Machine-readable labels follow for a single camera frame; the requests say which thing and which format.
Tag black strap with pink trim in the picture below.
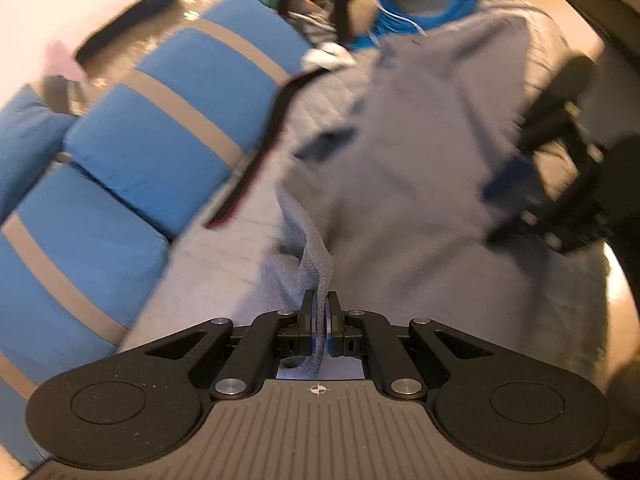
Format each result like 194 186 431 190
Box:
204 66 337 229

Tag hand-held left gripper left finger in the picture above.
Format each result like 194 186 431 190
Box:
145 290 328 402

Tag pink cloth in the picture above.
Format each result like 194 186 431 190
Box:
42 39 87 82

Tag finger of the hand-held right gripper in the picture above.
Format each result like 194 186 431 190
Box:
485 209 557 249
482 155 542 209

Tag navy pillow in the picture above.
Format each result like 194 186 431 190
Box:
75 0 192 62

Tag blue cable coil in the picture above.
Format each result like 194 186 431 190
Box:
350 0 487 52

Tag blue pillow with grey stripes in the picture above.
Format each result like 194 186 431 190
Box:
0 162 174 463
62 0 314 242

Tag blue-grey fleece pants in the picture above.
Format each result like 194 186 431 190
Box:
274 2 607 377

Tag white sock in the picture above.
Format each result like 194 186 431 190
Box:
301 41 357 69

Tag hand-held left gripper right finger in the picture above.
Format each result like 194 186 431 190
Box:
326 290 493 402

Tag tan furry plush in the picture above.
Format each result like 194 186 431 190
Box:
346 0 382 37

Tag plain blue pillow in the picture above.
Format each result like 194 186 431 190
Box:
0 85 77 222

